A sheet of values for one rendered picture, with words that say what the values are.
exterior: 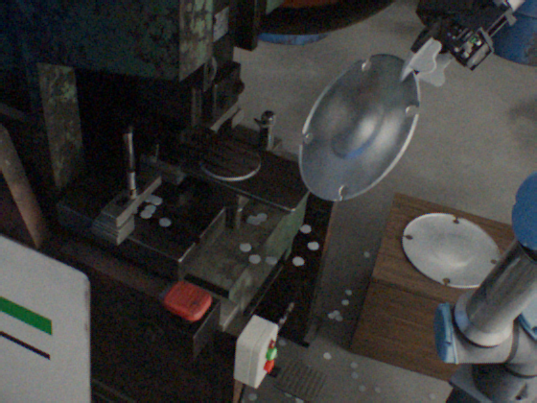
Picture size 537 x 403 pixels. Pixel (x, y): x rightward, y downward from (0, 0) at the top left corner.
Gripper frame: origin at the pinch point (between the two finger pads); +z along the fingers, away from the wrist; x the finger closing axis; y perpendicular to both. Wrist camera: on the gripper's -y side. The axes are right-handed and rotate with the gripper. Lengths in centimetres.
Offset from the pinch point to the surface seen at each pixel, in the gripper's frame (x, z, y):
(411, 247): 72, 26, -15
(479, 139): 169, -22, -86
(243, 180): 1.5, 35.0, -11.3
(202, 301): -10, 49, 12
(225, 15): -19.7, 14.4, -22.6
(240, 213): 7.5, 41.1, -11.2
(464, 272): 78, 20, -1
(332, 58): 148, -1, -172
